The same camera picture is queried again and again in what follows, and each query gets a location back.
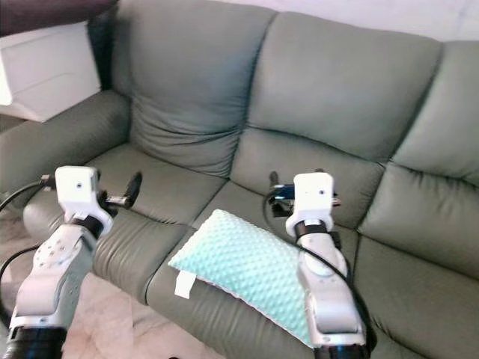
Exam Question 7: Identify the mint dotted pillow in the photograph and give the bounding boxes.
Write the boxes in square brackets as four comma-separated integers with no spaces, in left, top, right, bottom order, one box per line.
[168,209,317,349]

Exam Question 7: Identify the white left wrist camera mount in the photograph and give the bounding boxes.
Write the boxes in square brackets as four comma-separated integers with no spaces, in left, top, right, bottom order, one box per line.
[54,165,113,224]

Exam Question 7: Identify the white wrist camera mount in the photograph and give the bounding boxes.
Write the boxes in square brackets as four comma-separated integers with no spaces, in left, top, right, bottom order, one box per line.
[54,165,113,224]
[283,172,335,229]

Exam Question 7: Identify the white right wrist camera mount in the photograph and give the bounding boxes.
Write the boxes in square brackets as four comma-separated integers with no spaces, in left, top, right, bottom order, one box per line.
[283,172,335,229]

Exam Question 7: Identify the grey-green leather sofa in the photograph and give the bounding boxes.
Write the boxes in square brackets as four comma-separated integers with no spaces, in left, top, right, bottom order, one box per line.
[0,0,479,359]

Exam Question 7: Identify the short black left arm cable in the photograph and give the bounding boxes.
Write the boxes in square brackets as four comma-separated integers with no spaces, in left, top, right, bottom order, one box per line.
[0,245,40,330]

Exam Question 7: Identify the white cabinet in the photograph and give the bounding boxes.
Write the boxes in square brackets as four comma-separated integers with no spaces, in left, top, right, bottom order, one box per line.
[0,21,102,123]

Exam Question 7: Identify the dark brown cloth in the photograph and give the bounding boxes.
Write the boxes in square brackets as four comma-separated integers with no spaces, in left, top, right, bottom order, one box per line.
[0,0,119,37]

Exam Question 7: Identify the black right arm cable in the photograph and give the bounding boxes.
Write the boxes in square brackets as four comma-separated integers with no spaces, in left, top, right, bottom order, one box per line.
[269,191,379,352]

